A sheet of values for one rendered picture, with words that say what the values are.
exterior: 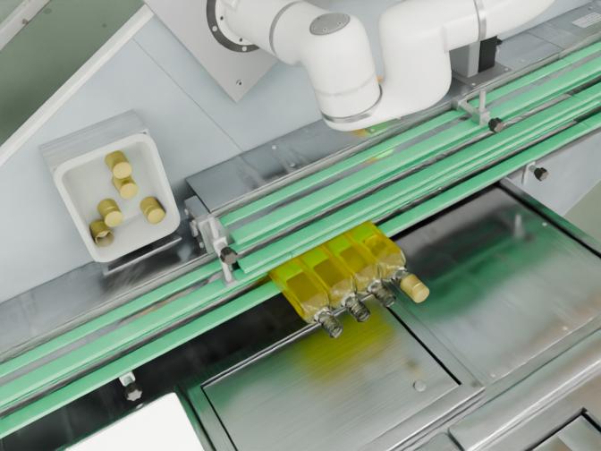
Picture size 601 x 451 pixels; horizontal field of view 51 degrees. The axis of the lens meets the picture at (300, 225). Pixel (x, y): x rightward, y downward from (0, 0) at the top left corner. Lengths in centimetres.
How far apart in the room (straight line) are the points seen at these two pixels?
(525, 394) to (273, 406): 46
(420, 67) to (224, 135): 48
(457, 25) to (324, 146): 46
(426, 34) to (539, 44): 73
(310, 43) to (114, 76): 38
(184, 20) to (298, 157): 35
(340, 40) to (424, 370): 65
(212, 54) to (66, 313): 54
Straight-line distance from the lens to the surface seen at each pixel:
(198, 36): 111
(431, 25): 90
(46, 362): 120
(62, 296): 126
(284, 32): 95
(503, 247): 150
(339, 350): 126
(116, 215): 118
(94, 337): 119
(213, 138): 124
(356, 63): 89
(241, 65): 116
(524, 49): 158
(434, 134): 132
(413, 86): 93
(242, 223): 115
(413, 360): 124
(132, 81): 114
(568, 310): 140
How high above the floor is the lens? 175
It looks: 42 degrees down
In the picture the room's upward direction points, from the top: 137 degrees clockwise
